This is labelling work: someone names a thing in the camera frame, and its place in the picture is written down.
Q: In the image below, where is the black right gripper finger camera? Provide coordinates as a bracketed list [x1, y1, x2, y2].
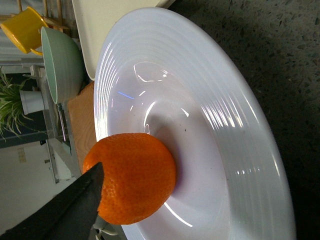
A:
[0, 162, 104, 240]

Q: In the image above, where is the orange mandarin fruit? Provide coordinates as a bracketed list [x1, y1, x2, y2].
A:
[82, 133, 177, 225]

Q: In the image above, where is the white ridged plate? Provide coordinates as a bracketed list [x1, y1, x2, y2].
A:
[94, 7, 296, 240]

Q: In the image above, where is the wooden cutting board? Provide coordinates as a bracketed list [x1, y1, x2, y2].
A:
[67, 82, 97, 172]

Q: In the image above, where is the potted green plant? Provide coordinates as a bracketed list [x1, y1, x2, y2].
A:
[0, 71, 47, 143]

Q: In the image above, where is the light green bowl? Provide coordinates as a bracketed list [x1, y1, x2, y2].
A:
[41, 27, 85, 104]

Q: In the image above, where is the yellow mug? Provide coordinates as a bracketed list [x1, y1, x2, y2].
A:
[0, 6, 49, 56]

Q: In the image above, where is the cream bear tray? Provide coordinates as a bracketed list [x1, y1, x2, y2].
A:
[72, 0, 175, 80]

